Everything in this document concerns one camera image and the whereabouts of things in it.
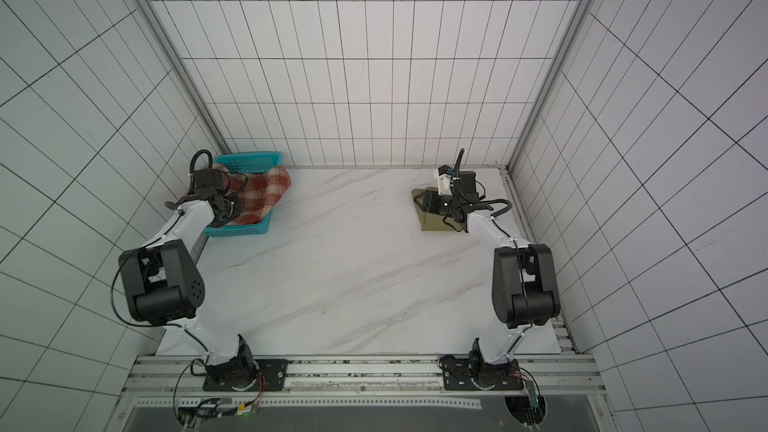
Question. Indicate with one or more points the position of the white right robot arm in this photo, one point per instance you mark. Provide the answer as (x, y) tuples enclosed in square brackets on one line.
[(524, 291)]

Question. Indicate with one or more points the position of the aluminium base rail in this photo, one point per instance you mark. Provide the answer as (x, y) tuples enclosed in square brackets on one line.
[(360, 380)]

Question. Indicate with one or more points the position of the electronics board with wires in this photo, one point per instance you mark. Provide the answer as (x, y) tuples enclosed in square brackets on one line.
[(191, 419)]

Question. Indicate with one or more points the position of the olive green skirt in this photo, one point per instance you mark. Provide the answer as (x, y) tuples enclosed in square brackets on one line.
[(436, 223)]

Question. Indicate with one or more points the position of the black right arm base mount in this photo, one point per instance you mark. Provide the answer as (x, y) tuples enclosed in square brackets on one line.
[(471, 373)]

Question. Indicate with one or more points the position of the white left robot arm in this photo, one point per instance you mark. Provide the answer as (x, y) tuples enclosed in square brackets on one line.
[(163, 287)]

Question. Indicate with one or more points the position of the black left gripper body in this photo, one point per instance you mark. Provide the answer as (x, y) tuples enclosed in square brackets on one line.
[(225, 210)]

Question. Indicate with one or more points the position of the teal plastic basket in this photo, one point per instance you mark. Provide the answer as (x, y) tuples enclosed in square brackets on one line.
[(249, 162)]

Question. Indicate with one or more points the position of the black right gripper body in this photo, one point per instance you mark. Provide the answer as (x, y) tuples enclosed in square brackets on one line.
[(432, 202)]

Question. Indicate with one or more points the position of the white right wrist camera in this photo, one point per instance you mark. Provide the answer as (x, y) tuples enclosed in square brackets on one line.
[(444, 177)]

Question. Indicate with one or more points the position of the red plaid skirt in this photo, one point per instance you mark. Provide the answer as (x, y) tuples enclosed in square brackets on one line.
[(260, 194)]

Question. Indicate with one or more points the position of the aluminium corner post left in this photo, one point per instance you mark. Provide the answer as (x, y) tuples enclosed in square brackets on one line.
[(172, 55)]

